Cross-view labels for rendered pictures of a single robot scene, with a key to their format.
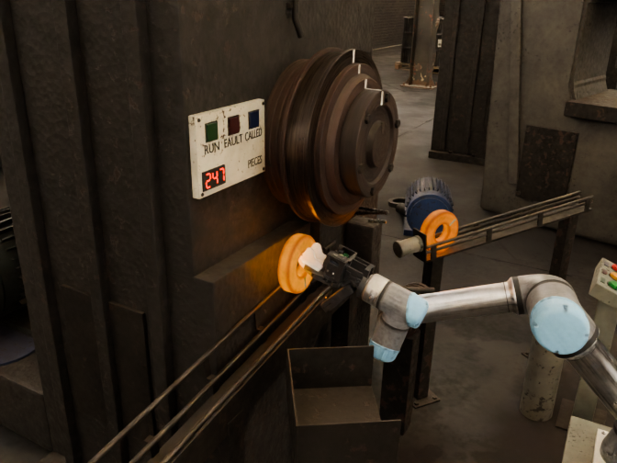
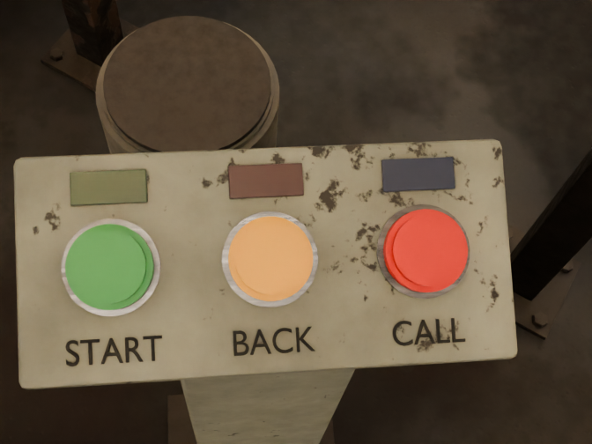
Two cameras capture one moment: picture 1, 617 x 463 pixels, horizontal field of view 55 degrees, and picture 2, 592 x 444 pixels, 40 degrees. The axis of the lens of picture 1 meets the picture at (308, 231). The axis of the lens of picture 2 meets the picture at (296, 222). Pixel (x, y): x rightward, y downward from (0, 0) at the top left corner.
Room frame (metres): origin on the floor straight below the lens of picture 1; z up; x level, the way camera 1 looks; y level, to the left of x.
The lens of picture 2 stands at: (1.73, -1.17, 0.96)
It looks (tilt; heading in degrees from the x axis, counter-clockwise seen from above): 65 degrees down; 49
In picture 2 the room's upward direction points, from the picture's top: 8 degrees clockwise
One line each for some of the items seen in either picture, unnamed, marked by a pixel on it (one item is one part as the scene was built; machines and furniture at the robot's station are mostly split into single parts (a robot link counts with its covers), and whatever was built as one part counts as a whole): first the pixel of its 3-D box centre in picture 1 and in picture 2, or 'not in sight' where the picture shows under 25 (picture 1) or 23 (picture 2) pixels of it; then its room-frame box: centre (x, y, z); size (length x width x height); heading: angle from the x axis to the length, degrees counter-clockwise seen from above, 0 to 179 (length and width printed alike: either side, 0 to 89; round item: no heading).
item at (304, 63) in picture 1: (312, 135); not in sight; (1.62, 0.00, 1.12); 0.47 x 0.10 x 0.47; 151
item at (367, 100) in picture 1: (372, 143); not in sight; (1.53, -0.16, 1.11); 0.28 x 0.06 x 0.28; 151
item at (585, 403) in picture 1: (598, 350); (257, 398); (1.82, -1.05, 0.31); 0.24 x 0.16 x 0.62; 151
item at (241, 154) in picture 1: (230, 146); not in sight; (1.34, 0.18, 1.15); 0.26 x 0.02 x 0.18; 151
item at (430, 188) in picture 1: (428, 205); not in sight; (3.75, -0.80, 0.17); 0.57 x 0.31 x 0.34; 171
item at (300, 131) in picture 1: (339, 139); not in sight; (1.58, -0.08, 1.11); 0.47 x 0.06 x 0.47; 151
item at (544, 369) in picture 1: (546, 354); (203, 243); (1.86, -0.89, 0.26); 0.12 x 0.12 x 0.52
